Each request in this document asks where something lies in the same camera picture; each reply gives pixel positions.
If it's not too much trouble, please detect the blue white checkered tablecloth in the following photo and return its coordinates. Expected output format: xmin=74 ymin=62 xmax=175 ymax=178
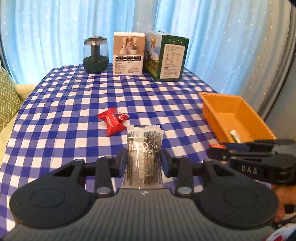
xmin=0 ymin=63 xmax=271 ymax=232

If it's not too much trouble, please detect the large red snack packet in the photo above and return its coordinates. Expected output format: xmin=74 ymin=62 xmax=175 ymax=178
xmin=98 ymin=108 xmax=126 ymax=137

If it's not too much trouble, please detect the small red candy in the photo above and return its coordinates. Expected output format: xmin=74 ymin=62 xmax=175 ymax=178
xmin=209 ymin=144 xmax=227 ymax=149
xmin=117 ymin=113 xmax=130 ymax=123

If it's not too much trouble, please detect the grey curtain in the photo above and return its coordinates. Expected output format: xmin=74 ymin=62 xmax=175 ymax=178
xmin=241 ymin=1 xmax=295 ymax=137

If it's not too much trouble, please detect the green tea box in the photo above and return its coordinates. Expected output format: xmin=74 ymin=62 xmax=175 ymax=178
xmin=141 ymin=30 xmax=189 ymax=82

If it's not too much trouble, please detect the clear black seaweed packet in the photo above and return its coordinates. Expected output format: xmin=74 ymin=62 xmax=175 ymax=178
xmin=121 ymin=125 xmax=164 ymax=189

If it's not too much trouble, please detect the blue star curtain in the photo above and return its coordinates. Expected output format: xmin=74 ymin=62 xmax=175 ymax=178
xmin=0 ymin=0 xmax=290 ymax=117

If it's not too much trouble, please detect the orange plastic tray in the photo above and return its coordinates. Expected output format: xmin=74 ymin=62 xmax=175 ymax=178
xmin=199 ymin=92 xmax=276 ymax=143

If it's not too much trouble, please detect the green chevron pillow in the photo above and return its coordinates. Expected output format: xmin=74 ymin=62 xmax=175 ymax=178
xmin=0 ymin=66 xmax=22 ymax=131

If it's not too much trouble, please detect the person's right hand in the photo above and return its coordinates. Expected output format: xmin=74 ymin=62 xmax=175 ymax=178
xmin=271 ymin=184 xmax=296 ymax=222

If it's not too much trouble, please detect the dark glass jar lamp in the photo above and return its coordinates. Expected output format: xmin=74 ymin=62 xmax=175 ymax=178
xmin=83 ymin=36 xmax=109 ymax=73

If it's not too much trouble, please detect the green white nut packet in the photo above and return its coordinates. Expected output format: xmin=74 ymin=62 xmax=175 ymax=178
xmin=229 ymin=130 xmax=242 ymax=144

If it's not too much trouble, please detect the light yellow sofa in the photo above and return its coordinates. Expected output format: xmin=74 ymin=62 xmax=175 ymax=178
xmin=1 ymin=84 xmax=36 ymax=164

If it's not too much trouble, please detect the white beige product box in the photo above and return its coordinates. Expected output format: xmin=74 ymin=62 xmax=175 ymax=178
xmin=113 ymin=32 xmax=145 ymax=75

